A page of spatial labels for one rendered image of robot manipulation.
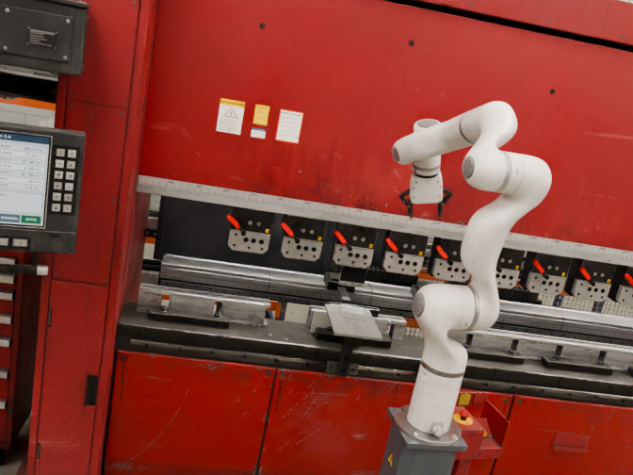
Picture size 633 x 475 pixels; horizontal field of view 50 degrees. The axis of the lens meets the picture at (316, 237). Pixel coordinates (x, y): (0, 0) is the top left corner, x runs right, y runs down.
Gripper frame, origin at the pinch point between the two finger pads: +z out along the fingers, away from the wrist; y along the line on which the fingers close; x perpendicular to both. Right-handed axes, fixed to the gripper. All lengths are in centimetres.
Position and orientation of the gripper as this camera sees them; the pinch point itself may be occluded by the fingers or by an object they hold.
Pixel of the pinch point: (425, 213)
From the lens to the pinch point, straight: 223.0
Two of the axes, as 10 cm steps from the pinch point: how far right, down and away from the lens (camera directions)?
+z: 0.6, 8.2, 5.6
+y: 10.0, -0.5, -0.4
